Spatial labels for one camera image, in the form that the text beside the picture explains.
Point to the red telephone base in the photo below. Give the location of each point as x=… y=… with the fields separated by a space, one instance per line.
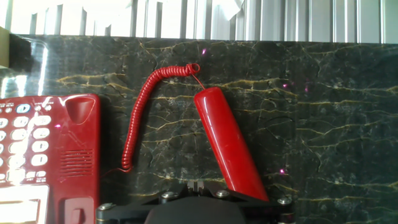
x=74 y=155

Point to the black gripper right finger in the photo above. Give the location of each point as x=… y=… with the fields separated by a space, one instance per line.
x=267 y=211

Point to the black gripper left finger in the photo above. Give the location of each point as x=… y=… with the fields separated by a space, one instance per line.
x=124 y=213

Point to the wooden block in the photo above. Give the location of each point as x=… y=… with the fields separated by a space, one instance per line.
x=3 y=46

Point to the red telephone handset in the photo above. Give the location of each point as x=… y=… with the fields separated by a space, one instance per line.
x=227 y=143

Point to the twisted white tissue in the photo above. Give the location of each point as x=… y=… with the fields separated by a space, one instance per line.
x=230 y=7

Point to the dark marble pattern mat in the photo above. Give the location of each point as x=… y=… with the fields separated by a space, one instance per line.
x=311 y=124

